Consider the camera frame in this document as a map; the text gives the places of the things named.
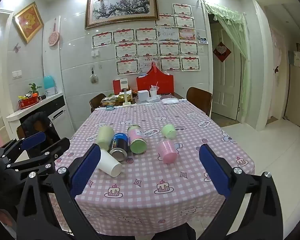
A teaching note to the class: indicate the red bag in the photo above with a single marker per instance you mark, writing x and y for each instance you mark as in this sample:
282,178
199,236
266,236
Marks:
155,82

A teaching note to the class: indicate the blue metal can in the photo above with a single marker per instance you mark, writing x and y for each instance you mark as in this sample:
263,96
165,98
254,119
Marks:
119,143

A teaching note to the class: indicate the pink can with green lid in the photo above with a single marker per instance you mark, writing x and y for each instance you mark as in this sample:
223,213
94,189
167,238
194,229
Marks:
136,136

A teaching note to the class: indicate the red diamond door decoration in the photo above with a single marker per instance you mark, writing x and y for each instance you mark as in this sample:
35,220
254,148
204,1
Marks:
222,52

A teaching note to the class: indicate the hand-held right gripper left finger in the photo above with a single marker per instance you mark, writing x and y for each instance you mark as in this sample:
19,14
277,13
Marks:
86,172

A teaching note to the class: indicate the white light switch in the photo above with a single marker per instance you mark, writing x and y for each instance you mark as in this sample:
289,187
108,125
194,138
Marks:
95,53

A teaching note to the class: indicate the framed blossom painting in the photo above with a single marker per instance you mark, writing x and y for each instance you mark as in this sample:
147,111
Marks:
121,7

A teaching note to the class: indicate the cream cup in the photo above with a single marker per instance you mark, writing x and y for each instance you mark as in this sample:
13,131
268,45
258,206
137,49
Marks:
104,136

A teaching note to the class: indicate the clear food container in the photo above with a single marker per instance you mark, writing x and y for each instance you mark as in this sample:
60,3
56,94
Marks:
109,101

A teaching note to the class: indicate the white square box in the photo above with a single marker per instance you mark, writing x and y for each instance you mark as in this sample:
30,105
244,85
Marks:
143,95

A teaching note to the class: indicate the green cup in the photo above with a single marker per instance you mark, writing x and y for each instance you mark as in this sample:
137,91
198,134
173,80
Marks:
169,130

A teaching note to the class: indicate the white desk lamp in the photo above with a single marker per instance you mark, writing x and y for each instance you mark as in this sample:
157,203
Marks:
125,92

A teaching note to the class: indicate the green door curtain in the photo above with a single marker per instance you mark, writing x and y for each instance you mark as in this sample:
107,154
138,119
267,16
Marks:
236,30

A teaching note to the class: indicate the pink cup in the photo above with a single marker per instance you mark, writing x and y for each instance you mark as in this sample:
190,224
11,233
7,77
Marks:
167,151

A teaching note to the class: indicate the pink butterfly wall sticker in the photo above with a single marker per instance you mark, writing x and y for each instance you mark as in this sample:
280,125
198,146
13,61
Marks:
16,47

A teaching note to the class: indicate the small wall photo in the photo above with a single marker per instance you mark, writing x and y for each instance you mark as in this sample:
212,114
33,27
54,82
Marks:
203,40

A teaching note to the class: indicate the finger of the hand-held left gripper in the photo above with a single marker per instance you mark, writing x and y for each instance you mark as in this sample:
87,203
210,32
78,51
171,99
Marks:
59,146
33,139

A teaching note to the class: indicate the brown wooden chair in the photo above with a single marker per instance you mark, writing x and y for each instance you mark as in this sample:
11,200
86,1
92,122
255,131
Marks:
97,102
200,100

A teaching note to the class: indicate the red tray with toys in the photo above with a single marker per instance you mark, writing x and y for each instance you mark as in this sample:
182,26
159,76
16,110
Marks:
28,101

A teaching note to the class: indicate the white pouch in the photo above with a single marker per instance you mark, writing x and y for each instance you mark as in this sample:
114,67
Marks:
170,101

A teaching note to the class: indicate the pink round wall ornament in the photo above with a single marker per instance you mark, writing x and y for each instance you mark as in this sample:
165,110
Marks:
53,38

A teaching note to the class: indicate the blue humidifier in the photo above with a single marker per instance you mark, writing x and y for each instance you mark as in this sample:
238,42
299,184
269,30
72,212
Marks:
49,85

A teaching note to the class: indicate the small potted plant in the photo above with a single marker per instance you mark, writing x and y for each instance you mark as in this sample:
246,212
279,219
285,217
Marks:
34,89

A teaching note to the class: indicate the dark cloth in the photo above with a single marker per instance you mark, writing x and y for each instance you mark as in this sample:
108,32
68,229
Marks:
165,233

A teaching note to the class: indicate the pink checked tablecloth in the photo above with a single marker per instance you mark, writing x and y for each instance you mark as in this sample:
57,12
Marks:
145,177

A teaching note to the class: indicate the black padded jacket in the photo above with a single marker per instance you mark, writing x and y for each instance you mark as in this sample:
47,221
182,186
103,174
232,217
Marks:
37,125

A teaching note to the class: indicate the white cup with straws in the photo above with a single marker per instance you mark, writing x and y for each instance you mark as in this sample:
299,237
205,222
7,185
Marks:
153,93

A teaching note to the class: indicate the group of wall certificates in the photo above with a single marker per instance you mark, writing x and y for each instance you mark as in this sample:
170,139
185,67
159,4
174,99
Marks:
146,48

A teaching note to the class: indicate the white leaning panel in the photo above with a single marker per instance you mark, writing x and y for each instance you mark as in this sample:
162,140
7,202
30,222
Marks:
296,92

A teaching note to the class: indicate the red and white box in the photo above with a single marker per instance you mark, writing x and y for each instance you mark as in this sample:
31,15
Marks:
117,86

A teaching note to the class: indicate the white side cabinet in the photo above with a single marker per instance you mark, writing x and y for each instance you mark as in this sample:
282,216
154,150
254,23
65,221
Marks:
59,110

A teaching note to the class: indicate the gold framed picture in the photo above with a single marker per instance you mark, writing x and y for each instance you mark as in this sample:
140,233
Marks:
28,22

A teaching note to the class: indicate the white paper cup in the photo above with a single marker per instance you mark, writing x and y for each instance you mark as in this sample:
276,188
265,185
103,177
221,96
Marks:
109,163

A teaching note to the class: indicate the white double wall switch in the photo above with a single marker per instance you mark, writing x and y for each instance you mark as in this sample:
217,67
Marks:
16,74

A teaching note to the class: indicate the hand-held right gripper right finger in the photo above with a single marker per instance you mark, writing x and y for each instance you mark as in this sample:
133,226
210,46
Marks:
215,172

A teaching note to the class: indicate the white door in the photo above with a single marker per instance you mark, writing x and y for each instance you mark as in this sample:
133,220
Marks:
226,85

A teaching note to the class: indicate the small blue case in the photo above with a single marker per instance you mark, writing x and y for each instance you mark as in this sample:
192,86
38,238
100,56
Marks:
110,108

